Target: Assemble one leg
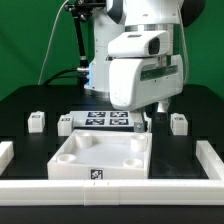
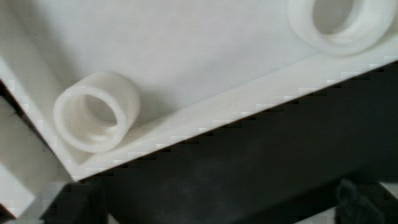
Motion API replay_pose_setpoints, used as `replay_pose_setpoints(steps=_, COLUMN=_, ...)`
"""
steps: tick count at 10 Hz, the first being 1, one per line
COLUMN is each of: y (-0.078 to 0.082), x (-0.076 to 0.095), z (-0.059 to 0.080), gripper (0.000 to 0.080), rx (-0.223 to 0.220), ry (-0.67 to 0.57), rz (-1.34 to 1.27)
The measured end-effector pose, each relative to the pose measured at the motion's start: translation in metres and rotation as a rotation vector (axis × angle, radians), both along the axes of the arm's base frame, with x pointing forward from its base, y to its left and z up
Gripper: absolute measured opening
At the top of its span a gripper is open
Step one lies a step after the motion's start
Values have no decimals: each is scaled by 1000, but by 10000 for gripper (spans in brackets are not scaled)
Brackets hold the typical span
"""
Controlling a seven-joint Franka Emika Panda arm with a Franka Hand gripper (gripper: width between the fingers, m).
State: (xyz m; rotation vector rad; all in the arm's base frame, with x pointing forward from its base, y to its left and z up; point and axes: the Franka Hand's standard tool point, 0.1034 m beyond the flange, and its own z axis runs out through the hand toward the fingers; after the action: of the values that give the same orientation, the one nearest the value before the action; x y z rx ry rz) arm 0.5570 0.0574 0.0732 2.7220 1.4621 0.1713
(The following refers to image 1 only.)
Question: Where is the black camera stand pole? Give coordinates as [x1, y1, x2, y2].
[65, 0, 106, 86]

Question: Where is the white square table top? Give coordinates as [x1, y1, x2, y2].
[47, 130, 152, 180]

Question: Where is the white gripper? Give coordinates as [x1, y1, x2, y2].
[109, 55, 183, 132]

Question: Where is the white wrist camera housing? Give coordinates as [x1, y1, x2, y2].
[108, 30, 170, 58]

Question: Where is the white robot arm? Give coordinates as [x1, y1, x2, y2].
[86, 0, 206, 132]

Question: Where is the white base tag plate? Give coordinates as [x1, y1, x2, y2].
[70, 111, 135, 127]

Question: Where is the white cable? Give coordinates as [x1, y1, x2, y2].
[37, 0, 70, 86]

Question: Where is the black cable bundle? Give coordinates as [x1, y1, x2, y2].
[42, 68, 91, 86]

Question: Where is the white U-shaped obstacle fence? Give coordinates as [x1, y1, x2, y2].
[0, 141, 224, 206]

